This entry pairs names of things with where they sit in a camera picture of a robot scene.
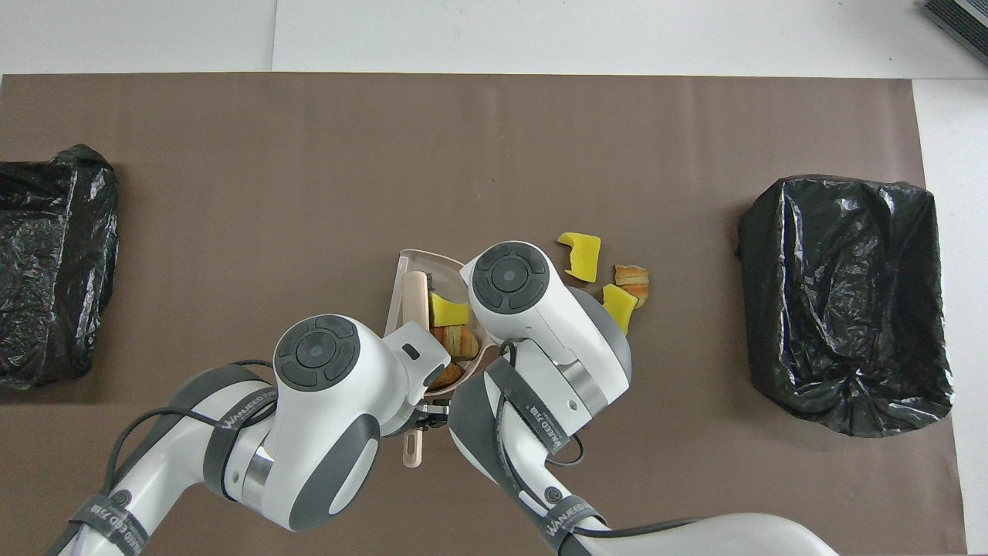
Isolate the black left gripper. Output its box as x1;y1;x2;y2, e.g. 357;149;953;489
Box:
408;402;450;433

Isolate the long croissant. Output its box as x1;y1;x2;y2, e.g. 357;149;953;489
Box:
432;324;479;360

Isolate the yellow sponge wedge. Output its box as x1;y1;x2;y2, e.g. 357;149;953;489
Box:
429;292;470;328

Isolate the beige hand brush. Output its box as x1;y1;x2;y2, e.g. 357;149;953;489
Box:
400;270;431;470

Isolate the pale pink dustpan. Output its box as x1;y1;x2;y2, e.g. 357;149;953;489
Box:
384;248;495;398

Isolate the yellow green-backed sponge piece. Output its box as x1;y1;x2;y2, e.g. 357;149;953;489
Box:
602;283;639;337

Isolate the notched yellow sponge piece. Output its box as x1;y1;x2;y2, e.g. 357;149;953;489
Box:
557;232;602;283

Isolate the small striped croissant piece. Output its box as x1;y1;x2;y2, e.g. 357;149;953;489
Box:
614;264;650;310

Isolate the black bag-lined bin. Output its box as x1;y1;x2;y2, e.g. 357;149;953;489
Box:
0;144;120;389
737;175;954;439

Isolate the brown paper mat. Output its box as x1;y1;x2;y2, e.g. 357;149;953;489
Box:
0;73;968;556

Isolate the dark grey ribbed device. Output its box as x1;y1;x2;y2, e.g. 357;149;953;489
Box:
919;0;988;66

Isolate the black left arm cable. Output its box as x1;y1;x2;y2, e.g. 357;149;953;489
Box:
104;359;275;495

